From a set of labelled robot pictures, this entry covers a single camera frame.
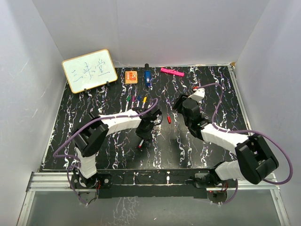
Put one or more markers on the orange mini notebook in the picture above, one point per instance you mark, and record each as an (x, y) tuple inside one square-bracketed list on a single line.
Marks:
[(131, 77)]

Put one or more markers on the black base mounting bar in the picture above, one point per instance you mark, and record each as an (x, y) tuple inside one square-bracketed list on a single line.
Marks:
[(117, 183)]

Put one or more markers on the pink plastic clip bar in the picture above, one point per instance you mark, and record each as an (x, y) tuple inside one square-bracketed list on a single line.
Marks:
[(172, 72)]

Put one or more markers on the small whiteboard with wooden frame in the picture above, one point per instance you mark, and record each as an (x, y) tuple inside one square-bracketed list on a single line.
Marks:
[(89, 71)]

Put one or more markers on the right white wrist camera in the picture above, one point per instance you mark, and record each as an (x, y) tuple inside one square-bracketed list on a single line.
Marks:
[(198, 94)]

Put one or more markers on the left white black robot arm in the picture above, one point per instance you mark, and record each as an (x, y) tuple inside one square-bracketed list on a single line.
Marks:
[(89, 141)]

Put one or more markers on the aluminium frame rail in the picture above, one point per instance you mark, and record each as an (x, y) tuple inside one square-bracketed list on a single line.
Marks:
[(50, 202)]

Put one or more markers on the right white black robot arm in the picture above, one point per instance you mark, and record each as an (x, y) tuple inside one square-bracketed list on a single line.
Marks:
[(255, 160)]

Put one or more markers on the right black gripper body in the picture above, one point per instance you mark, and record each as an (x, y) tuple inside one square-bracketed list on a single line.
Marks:
[(187, 122)]

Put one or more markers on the red pen cap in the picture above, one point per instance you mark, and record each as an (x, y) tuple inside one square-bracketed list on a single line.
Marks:
[(168, 119)]

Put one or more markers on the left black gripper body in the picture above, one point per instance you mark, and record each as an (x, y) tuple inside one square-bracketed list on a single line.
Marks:
[(145, 134)]

